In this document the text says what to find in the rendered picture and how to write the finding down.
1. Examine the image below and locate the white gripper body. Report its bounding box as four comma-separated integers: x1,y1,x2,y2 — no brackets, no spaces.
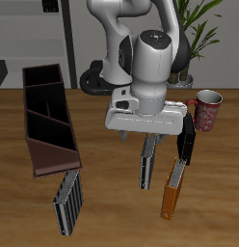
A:
104,100,189,136

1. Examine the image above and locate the grey black striped book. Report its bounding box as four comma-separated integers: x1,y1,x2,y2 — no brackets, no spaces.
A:
139,132,159,191
52,169,84,237

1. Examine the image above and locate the orange book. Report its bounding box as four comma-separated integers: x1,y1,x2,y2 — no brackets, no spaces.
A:
160,156,187,222

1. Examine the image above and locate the dark brown desk caddy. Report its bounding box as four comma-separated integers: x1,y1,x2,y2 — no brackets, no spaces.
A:
22,63,84,179

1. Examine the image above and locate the red patterned mug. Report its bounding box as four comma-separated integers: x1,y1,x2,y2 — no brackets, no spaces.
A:
185,89,224,133

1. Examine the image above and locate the green pot plant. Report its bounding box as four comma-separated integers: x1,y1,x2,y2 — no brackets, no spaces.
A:
165,0,225,91

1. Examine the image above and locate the dark grey angular block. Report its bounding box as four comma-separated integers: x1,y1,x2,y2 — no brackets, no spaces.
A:
0,59,10,90

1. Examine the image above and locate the dark grey vertical post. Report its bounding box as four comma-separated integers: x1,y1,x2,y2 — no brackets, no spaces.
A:
61,0,78,90

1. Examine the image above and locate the small black wall box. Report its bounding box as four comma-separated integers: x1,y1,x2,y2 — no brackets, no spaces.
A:
41,0,60,14

